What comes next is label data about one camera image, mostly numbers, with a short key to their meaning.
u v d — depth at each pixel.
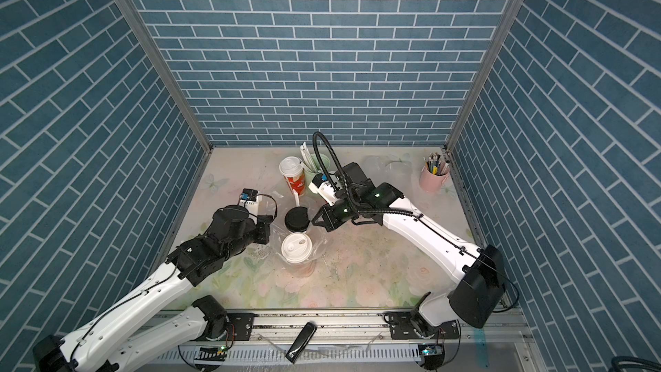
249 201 0.64
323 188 0.66
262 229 0.65
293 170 0.90
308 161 0.95
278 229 0.77
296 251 0.71
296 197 0.77
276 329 0.75
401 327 0.73
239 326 0.74
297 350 0.68
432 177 0.98
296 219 0.77
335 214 0.64
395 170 1.08
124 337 0.43
